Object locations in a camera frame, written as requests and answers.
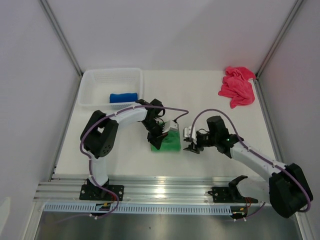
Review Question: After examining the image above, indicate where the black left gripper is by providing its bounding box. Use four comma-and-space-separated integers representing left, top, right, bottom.
141, 118, 169, 150

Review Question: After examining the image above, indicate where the green towel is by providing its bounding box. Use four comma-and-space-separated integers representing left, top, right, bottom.
150, 122, 181, 153

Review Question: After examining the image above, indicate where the blue towel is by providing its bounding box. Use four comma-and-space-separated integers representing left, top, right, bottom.
109, 92, 138, 104

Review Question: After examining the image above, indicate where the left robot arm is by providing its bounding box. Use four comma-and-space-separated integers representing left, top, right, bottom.
80, 99, 167, 200

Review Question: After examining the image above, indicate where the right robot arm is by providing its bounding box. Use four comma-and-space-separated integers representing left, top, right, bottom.
183, 116, 313, 218

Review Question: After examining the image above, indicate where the pink towel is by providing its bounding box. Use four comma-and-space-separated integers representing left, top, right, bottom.
218, 66, 256, 109

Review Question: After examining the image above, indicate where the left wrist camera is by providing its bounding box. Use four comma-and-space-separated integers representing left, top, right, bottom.
162, 120, 180, 134

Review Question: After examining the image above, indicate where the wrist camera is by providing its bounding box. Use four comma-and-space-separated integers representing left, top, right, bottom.
183, 126, 197, 143
162, 120, 180, 134

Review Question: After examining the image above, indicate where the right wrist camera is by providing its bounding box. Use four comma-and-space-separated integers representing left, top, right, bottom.
183, 126, 197, 143

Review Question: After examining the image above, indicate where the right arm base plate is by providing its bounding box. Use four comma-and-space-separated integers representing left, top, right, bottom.
207, 186, 258, 204

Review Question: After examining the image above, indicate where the aluminium frame rail right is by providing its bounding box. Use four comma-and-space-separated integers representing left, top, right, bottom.
253, 76, 286, 166

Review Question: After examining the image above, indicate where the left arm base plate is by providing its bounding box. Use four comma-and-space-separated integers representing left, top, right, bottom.
79, 184, 125, 202

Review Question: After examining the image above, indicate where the aluminium front rail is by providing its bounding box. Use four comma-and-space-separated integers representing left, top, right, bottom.
33, 174, 233, 205

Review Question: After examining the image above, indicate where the slotted cable duct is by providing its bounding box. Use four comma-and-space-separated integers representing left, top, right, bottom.
43, 202, 232, 216

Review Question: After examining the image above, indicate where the aluminium frame post right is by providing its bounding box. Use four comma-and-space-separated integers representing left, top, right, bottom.
255, 0, 307, 79

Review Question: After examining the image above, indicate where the aluminium frame post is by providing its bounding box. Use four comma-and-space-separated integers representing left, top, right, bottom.
38, 0, 83, 78
255, 0, 307, 79

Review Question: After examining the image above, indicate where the aluminium frame post left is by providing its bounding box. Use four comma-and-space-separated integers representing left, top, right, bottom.
38, 0, 83, 78

